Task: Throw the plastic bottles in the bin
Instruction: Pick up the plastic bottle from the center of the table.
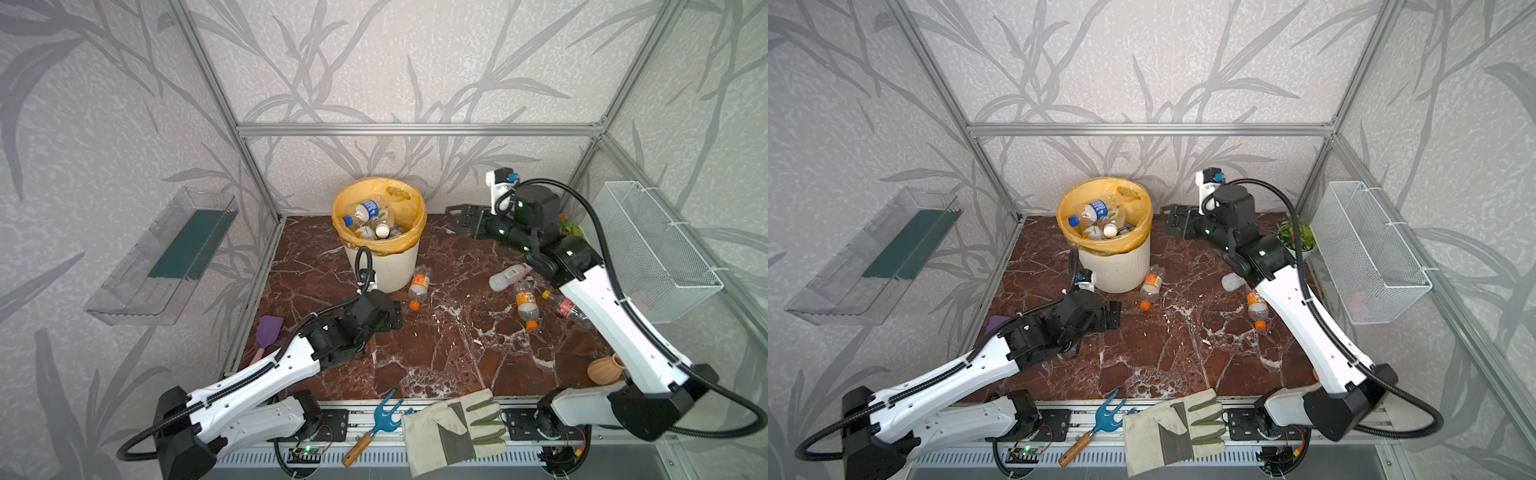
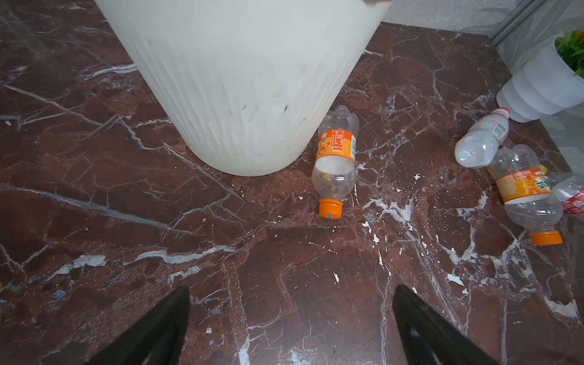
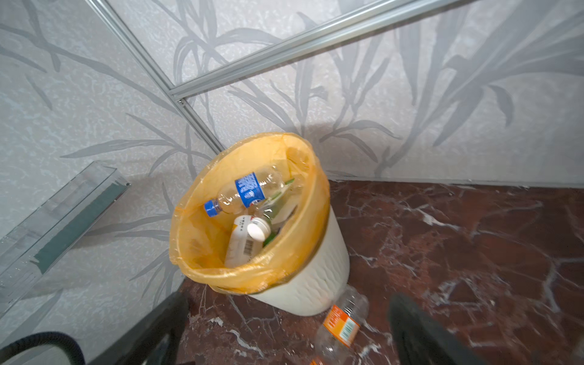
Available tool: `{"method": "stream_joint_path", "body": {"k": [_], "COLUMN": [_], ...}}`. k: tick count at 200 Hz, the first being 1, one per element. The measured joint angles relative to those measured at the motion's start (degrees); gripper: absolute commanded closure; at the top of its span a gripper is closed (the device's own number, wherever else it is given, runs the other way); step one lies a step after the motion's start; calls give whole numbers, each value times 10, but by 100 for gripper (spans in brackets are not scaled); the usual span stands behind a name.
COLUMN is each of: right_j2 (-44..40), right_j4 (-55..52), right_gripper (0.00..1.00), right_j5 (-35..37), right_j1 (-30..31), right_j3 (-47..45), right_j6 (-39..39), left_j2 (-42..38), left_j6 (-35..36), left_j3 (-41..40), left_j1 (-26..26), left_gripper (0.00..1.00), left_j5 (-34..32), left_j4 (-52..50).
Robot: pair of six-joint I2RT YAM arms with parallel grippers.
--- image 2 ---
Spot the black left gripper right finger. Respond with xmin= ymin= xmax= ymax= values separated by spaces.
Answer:
xmin=392 ymin=285 xmax=497 ymax=364

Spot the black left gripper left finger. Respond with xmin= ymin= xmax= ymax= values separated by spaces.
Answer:
xmin=88 ymin=286 xmax=190 ymax=364

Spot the orange label bottle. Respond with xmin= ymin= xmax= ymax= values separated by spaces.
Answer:
xmin=488 ymin=144 xmax=564 ymax=246

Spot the orange cap small bottle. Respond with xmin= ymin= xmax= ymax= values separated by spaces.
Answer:
xmin=312 ymin=105 xmax=359 ymax=219

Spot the red cap white bottle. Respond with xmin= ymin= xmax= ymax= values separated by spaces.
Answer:
xmin=455 ymin=108 xmax=510 ymax=168

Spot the red label clear bottle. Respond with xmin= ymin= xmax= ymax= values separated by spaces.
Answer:
xmin=546 ymin=171 xmax=583 ymax=221

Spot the white plastic trash bin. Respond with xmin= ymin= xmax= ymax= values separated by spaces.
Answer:
xmin=97 ymin=1 xmax=391 ymax=176

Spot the potted plant white pot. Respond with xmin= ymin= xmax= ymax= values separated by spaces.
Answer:
xmin=496 ymin=30 xmax=583 ymax=123

